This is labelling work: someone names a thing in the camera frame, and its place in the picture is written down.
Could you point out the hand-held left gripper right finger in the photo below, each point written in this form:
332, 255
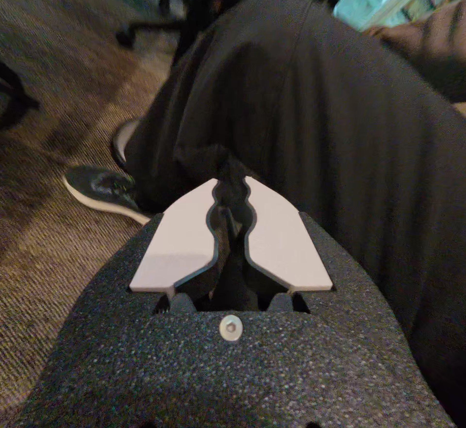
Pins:
287, 250

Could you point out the black sneaker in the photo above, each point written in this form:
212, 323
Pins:
102, 188
120, 140

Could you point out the person's right forearm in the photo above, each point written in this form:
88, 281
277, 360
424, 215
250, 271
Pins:
429, 42

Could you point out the person's black trouser leg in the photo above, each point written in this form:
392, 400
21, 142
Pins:
291, 108

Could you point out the black furniture leg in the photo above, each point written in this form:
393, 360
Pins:
14, 97

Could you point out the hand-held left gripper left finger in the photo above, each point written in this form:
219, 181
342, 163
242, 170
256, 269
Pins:
178, 250

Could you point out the black office chair base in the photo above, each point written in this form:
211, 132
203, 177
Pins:
200, 6

